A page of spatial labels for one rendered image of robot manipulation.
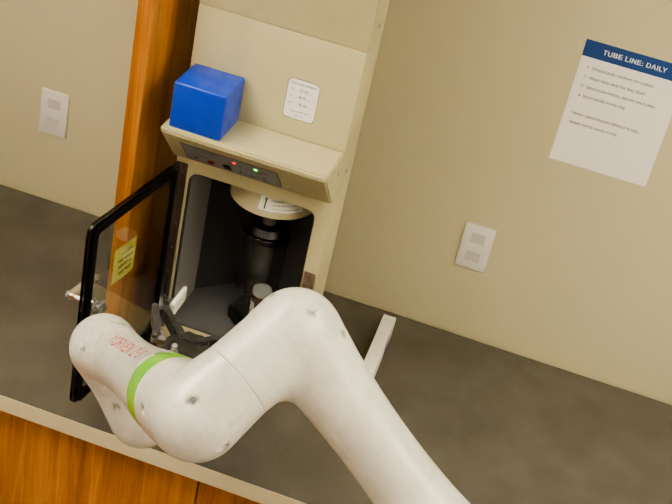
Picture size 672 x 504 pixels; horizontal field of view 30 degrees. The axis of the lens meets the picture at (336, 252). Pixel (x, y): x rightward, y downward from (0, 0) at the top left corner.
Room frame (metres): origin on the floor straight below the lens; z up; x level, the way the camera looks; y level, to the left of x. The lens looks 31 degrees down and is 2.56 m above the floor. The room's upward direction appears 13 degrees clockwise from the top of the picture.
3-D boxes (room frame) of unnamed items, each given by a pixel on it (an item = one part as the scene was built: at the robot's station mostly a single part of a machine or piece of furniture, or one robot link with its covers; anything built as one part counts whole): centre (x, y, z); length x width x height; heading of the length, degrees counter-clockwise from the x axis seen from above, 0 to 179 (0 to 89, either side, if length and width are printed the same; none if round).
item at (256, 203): (2.19, 0.15, 1.34); 0.18 x 0.18 x 0.05
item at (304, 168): (2.04, 0.19, 1.46); 0.32 x 0.12 x 0.10; 80
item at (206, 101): (2.05, 0.29, 1.56); 0.10 x 0.10 x 0.09; 80
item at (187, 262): (2.22, 0.16, 1.19); 0.26 x 0.24 x 0.35; 80
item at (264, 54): (2.22, 0.16, 1.33); 0.32 x 0.25 x 0.77; 80
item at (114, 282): (1.96, 0.38, 1.19); 0.30 x 0.01 x 0.40; 163
